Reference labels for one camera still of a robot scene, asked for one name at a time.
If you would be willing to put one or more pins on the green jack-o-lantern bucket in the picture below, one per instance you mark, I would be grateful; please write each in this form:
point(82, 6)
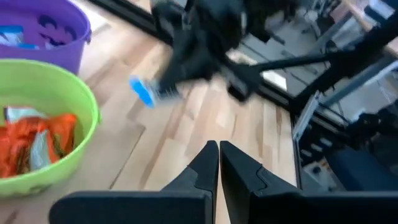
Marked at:
point(46, 81)

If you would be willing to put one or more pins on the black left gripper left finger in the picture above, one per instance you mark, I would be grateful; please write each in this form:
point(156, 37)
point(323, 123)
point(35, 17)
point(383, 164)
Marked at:
point(186, 202)

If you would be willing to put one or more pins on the orange candy wrapper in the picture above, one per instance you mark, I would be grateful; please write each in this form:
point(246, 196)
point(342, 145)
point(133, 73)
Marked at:
point(63, 130)
point(12, 149)

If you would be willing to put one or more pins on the white paper sheet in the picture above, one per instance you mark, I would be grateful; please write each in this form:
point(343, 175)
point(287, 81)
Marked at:
point(275, 81)

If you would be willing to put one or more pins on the blue white candy wrapper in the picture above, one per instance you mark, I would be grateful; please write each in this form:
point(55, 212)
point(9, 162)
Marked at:
point(143, 91)
point(28, 46)
point(11, 35)

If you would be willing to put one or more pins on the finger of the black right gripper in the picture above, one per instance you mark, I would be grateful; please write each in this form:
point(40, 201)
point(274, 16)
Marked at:
point(174, 71)
point(203, 67)

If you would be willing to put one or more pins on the orange wrapper white back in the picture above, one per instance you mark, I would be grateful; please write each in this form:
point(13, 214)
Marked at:
point(21, 113)
point(40, 152)

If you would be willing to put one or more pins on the purple jack-o-lantern bucket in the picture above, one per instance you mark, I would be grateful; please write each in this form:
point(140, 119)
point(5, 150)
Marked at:
point(62, 59)

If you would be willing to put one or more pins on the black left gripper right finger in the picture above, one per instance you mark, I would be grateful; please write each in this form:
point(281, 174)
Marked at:
point(264, 205)

